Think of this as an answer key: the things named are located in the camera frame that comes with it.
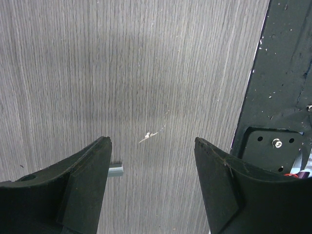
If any silver staple strip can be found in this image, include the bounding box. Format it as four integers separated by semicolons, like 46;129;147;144
108;163;124;177

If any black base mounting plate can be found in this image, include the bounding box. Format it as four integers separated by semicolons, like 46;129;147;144
231;0;312;156

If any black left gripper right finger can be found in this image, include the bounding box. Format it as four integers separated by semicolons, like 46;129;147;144
195;137;312;234

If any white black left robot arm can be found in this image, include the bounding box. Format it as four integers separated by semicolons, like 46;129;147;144
0;130;312;234

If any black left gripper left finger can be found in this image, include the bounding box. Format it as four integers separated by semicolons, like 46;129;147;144
0;136;112;234

